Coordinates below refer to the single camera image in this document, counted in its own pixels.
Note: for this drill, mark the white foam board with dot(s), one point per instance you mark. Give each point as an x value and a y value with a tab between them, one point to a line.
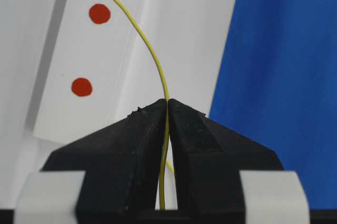
72	67

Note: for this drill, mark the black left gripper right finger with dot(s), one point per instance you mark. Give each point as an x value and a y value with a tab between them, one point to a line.
207	160

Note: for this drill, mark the blue table cloth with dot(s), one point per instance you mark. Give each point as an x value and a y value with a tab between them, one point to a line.
277	86

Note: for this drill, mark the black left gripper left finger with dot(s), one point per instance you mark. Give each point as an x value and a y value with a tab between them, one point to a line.
121	164

